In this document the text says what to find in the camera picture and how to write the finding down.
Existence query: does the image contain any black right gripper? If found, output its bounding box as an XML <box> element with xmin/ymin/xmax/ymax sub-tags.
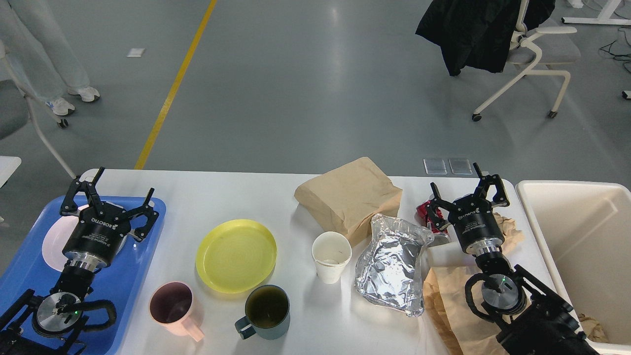
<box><xmin>426</xmin><ymin>163</ymin><xmax>511</xmax><ymax>255</ymax></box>

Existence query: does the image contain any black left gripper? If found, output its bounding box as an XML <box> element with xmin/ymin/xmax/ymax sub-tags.
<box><xmin>60</xmin><ymin>167</ymin><xmax>160</xmax><ymax>270</ymax></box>

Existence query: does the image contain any pink mug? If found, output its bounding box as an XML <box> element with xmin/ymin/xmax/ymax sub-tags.
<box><xmin>148</xmin><ymin>281</ymin><xmax>205</xmax><ymax>342</ymax></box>

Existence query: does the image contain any yellow plate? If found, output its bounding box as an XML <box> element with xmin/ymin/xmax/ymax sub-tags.
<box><xmin>195</xmin><ymin>219</ymin><xmax>277</xmax><ymax>294</ymax></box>

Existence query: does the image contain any dark green mug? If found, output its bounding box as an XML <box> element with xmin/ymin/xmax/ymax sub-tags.
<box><xmin>235</xmin><ymin>284</ymin><xmax>290</xmax><ymax>340</ymax></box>

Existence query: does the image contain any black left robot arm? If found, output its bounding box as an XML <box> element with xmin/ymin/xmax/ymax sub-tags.
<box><xmin>1</xmin><ymin>168</ymin><xmax>166</xmax><ymax>355</ymax></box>

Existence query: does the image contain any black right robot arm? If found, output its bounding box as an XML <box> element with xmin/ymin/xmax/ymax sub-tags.
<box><xmin>425</xmin><ymin>164</ymin><xmax>596</xmax><ymax>355</ymax></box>

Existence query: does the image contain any right floor outlet plate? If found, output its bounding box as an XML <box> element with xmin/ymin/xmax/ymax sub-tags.
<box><xmin>449</xmin><ymin>158</ymin><xmax>473</xmax><ymax>175</ymax></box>

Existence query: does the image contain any floor outlet plate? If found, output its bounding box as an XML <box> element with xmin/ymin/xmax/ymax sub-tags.
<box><xmin>423</xmin><ymin>158</ymin><xmax>448</xmax><ymax>176</ymax></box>
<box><xmin>449</xmin><ymin>158</ymin><xmax>473</xmax><ymax>175</ymax></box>

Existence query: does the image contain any crushed red can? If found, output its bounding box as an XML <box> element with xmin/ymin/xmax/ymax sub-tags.
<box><xmin>416</xmin><ymin>200</ymin><xmax>452</xmax><ymax>247</ymax></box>

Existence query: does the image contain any pink plate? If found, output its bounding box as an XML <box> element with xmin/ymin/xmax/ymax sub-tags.
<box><xmin>41</xmin><ymin>205</ymin><xmax>101</xmax><ymax>272</ymax></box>

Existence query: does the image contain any left floor outlet plate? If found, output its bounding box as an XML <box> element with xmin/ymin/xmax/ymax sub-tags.
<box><xmin>423</xmin><ymin>158</ymin><xmax>448</xmax><ymax>176</ymax></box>

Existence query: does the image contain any white tissue block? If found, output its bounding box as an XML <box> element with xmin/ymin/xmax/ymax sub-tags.
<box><xmin>427</xmin><ymin>242</ymin><xmax>473</xmax><ymax>268</ymax></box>

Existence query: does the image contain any crumpled brown paper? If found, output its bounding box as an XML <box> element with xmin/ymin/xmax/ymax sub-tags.
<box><xmin>493</xmin><ymin>212</ymin><xmax>525</xmax><ymax>254</ymax></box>

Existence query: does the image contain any blue plastic tray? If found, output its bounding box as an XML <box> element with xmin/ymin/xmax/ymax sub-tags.
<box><xmin>0</xmin><ymin>196</ymin><xmax>167</xmax><ymax>355</ymax></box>

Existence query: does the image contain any flat brown paper bag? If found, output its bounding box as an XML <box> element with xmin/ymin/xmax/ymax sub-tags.
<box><xmin>423</xmin><ymin>266</ymin><xmax>507</xmax><ymax>355</ymax></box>

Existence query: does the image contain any silver foil bag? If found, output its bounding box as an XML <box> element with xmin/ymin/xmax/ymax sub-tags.
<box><xmin>354</xmin><ymin>213</ymin><xmax>434</xmax><ymax>317</ymax></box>

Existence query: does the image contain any white waste bin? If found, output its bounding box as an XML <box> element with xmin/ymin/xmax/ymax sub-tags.
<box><xmin>516</xmin><ymin>180</ymin><xmax>631</xmax><ymax>355</ymax></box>

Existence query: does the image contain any white paper cup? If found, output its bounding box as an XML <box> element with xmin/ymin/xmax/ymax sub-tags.
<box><xmin>312</xmin><ymin>231</ymin><xmax>352</xmax><ymax>284</ymax></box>

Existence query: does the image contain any black jacket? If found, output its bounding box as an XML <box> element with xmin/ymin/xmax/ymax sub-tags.
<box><xmin>415</xmin><ymin>0</ymin><xmax>557</xmax><ymax>77</ymax></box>

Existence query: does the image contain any white office chair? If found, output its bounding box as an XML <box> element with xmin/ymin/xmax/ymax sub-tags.
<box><xmin>471</xmin><ymin>0</ymin><xmax>581</xmax><ymax>122</ymax></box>

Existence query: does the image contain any crumpled paper in bin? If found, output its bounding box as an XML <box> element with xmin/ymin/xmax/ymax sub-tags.
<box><xmin>578</xmin><ymin>313</ymin><xmax>609</xmax><ymax>343</ymax></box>

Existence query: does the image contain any person in light clothes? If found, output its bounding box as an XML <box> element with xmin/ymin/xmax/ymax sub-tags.
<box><xmin>0</xmin><ymin>0</ymin><xmax>101</xmax><ymax>116</ymax></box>

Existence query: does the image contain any white desk leg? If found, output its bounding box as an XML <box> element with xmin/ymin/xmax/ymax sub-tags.
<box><xmin>561</xmin><ymin>0</ymin><xmax>631</xmax><ymax>26</ymax></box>

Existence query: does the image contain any black floor cable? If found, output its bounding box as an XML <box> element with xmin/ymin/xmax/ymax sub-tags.
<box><xmin>598</xmin><ymin>27</ymin><xmax>631</xmax><ymax>74</ymax></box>

